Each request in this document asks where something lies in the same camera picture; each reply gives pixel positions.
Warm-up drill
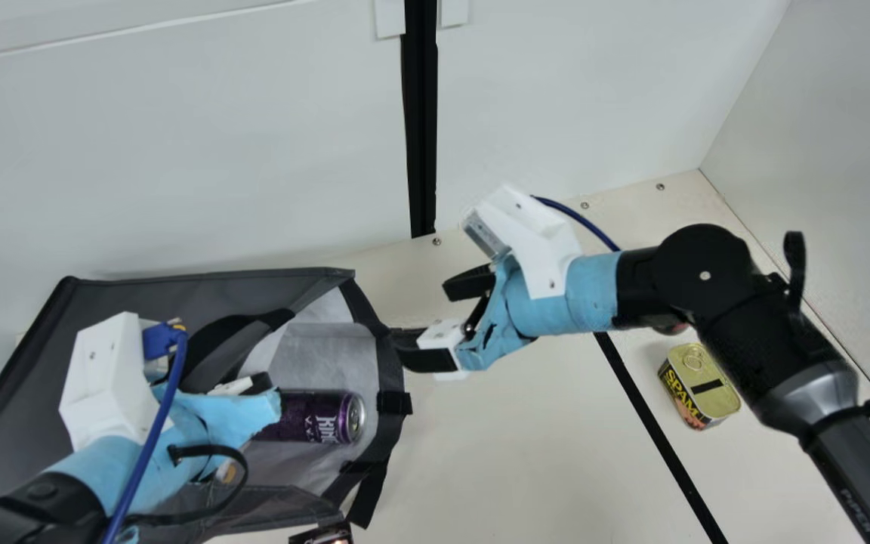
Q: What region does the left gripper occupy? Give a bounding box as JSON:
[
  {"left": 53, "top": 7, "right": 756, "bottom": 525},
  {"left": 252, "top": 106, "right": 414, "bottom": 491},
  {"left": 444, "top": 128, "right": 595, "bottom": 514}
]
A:
[{"left": 42, "top": 373, "right": 283, "bottom": 519}]

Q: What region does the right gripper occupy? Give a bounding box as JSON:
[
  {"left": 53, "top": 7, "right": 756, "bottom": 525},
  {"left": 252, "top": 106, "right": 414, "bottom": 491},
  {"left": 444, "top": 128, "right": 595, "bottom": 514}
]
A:
[{"left": 388, "top": 252, "right": 622, "bottom": 381}]

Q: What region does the purple can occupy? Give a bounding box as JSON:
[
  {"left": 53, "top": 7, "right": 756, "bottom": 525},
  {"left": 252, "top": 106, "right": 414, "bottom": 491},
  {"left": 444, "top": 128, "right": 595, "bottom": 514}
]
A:
[{"left": 254, "top": 388, "right": 367, "bottom": 446}]

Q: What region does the dark grey bag with straps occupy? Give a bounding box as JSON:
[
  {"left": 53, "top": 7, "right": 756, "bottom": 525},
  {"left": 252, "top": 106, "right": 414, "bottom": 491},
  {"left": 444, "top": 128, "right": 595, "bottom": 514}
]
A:
[{"left": 0, "top": 267, "right": 415, "bottom": 544}]

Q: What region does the rectangular tin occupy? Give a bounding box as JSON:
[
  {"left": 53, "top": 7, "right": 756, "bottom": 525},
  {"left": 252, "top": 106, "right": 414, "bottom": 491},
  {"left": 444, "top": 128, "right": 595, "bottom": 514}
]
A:
[{"left": 658, "top": 342, "right": 742, "bottom": 431}]

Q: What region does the black strip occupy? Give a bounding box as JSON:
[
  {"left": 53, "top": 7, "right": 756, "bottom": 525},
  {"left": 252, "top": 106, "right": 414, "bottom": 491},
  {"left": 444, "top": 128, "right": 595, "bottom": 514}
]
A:
[{"left": 593, "top": 331, "right": 730, "bottom": 544}]

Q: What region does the blue cable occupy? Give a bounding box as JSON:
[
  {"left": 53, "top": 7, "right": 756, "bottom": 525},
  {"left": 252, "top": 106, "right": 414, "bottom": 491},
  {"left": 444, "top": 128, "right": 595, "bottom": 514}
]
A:
[
  {"left": 99, "top": 321, "right": 190, "bottom": 544},
  {"left": 532, "top": 196, "right": 622, "bottom": 252}
]

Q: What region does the black cable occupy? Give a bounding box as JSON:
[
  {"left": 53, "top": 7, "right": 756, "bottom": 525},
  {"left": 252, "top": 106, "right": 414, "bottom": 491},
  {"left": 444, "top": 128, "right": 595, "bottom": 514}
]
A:
[{"left": 114, "top": 444, "right": 250, "bottom": 528}]

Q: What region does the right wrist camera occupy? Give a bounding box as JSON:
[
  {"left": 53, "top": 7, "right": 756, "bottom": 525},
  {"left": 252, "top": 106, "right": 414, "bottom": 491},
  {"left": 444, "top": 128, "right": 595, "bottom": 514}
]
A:
[{"left": 461, "top": 184, "right": 584, "bottom": 300}]

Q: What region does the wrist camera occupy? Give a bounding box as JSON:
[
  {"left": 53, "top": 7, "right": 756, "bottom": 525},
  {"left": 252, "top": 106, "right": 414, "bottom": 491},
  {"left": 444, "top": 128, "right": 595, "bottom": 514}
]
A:
[
  {"left": 461, "top": 184, "right": 584, "bottom": 300},
  {"left": 59, "top": 311, "right": 171, "bottom": 453}
]

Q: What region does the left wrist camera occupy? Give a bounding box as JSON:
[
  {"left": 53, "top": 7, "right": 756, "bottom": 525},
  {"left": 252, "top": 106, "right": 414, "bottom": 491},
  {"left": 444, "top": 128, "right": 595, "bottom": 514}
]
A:
[{"left": 59, "top": 311, "right": 171, "bottom": 453}]

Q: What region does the black post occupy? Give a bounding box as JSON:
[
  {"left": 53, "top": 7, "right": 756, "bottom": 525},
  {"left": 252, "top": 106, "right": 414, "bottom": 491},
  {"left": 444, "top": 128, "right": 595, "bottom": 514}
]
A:
[{"left": 400, "top": 0, "right": 439, "bottom": 240}]

